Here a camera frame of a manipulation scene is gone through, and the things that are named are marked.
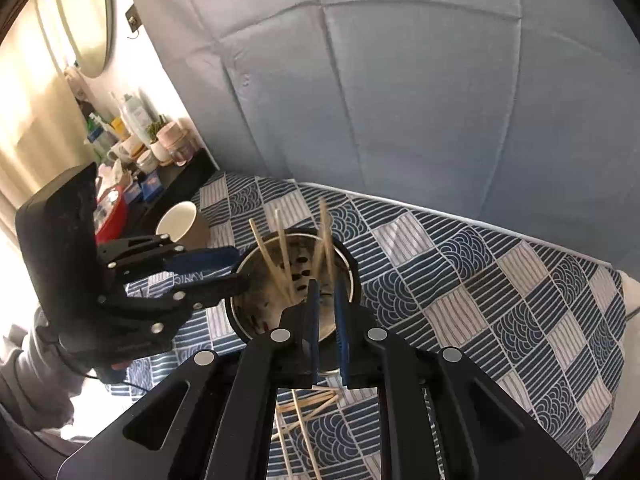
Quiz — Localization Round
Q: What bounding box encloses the grey-blue backdrop cloth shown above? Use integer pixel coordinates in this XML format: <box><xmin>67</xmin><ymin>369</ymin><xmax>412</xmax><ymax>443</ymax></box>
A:
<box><xmin>122</xmin><ymin>0</ymin><xmax>640</xmax><ymax>271</ymax></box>

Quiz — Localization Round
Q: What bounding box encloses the blue box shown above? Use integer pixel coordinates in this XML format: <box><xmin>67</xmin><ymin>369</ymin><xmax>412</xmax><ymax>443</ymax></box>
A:
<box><xmin>140</xmin><ymin>170</ymin><xmax>163</xmax><ymax>201</ymax></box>

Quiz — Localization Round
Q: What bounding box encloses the person's left forearm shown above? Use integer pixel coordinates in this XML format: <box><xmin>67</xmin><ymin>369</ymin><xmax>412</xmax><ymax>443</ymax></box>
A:
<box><xmin>0</xmin><ymin>305</ymin><xmax>96</xmax><ymax>433</ymax></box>

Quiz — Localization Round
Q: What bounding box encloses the beige ceramic mug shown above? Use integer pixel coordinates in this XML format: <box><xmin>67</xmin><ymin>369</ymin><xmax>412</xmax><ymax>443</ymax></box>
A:
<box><xmin>156</xmin><ymin>201</ymin><xmax>208</xmax><ymax>251</ymax></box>

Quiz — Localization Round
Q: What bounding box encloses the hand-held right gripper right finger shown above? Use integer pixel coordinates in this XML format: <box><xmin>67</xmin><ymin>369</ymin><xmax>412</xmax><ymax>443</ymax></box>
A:
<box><xmin>334</xmin><ymin>277</ymin><xmax>583</xmax><ymax>480</ymax></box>

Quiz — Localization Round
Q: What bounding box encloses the pile of wooden chopsticks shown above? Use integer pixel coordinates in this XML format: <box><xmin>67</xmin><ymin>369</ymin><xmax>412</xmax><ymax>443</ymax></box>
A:
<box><xmin>249</xmin><ymin>208</ymin><xmax>346</xmax><ymax>480</ymax></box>

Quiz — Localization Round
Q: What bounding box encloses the pink lid glass jar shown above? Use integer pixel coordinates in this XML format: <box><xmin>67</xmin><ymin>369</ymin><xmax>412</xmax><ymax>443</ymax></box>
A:
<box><xmin>157</xmin><ymin>121</ymin><xmax>193</xmax><ymax>167</ymax></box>

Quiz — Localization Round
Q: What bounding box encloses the black side shelf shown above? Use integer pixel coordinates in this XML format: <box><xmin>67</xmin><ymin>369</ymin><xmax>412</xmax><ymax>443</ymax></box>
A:
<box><xmin>125</xmin><ymin>147</ymin><xmax>221</xmax><ymax>233</ymax></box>

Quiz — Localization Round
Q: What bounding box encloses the potted succulent white pot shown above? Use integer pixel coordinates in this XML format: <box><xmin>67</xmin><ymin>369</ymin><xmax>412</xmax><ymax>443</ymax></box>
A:
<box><xmin>147</xmin><ymin>114</ymin><xmax>173</xmax><ymax>163</ymax></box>

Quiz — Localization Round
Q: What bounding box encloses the black wall hook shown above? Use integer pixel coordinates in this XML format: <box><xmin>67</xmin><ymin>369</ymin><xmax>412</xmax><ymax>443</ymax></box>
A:
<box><xmin>125</xmin><ymin>4</ymin><xmax>143</xmax><ymax>40</ymax></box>

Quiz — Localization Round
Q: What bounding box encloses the white printed mug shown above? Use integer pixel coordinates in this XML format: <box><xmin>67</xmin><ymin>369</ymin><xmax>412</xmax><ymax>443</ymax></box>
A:
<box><xmin>107</xmin><ymin>135</ymin><xmax>146</xmax><ymax>163</ymax></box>

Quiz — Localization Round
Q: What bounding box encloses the blue white patterned tablecloth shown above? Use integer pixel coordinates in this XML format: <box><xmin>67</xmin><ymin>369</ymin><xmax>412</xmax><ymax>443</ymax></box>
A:
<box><xmin>120</xmin><ymin>170</ymin><xmax>628</xmax><ymax>480</ymax></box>

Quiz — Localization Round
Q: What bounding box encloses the beige curtain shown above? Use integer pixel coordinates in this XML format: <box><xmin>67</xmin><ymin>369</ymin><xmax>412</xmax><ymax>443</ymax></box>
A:
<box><xmin>0</xmin><ymin>0</ymin><xmax>93</xmax><ymax>241</ymax></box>

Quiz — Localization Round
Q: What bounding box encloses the black metal chopstick holder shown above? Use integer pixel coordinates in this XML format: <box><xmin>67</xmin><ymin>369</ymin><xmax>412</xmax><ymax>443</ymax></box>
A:
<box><xmin>226</xmin><ymin>229</ymin><xmax>362</xmax><ymax>376</ymax></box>

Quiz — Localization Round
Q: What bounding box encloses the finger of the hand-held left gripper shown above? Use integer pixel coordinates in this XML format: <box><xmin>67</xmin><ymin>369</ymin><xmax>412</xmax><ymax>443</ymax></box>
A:
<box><xmin>97</xmin><ymin>274</ymin><xmax>251</xmax><ymax>339</ymax></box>
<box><xmin>97</xmin><ymin>234</ymin><xmax>240</xmax><ymax>281</ymax></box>

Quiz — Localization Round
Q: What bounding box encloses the oval wall mirror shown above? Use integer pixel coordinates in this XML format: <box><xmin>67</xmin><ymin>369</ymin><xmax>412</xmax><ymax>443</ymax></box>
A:
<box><xmin>55</xmin><ymin>0</ymin><xmax>117</xmax><ymax>79</ymax></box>

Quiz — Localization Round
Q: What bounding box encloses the red steel-lined bowl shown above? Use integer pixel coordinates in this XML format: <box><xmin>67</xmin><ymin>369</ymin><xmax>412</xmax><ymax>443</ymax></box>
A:
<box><xmin>94</xmin><ymin>186</ymin><xmax>128</xmax><ymax>246</ymax></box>

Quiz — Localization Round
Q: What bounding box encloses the pale spray bottle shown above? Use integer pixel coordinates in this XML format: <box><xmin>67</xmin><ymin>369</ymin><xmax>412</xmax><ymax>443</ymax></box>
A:
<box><xmin>120</xmin><ymin>92</ymin><xmax>151</xmax><ymax>136</ymax></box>

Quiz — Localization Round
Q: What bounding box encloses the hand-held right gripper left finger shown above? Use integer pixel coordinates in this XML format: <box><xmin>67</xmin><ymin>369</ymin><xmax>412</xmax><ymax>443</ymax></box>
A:
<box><xmin>56</xmin><ymin>279</ymin><xmax>321</xmax><ymax>480</ymax></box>

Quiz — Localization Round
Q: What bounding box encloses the green bottle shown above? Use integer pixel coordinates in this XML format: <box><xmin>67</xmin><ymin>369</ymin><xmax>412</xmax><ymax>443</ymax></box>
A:
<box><xmin>86</xmin><ymin>112</ymin><xmax>113</xmax><ymax>161</ymax></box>

